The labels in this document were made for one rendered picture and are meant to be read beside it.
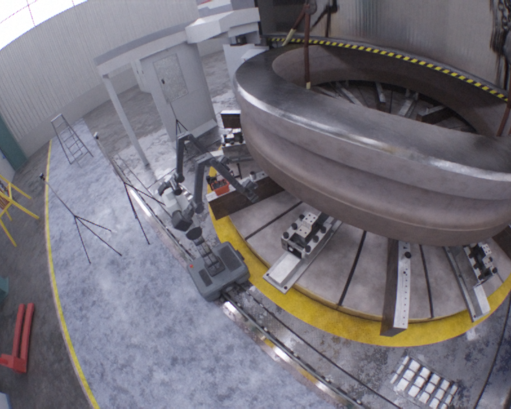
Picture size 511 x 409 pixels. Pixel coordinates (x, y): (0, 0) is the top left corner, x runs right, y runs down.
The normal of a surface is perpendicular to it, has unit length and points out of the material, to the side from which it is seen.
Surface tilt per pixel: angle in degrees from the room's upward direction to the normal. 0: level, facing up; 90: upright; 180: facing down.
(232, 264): 0
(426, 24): 90
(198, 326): 0
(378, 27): 90
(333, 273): 0
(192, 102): 90
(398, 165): 90
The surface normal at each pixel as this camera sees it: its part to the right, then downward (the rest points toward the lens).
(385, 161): -0.52, 0.68
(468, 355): -0.15, -0.66
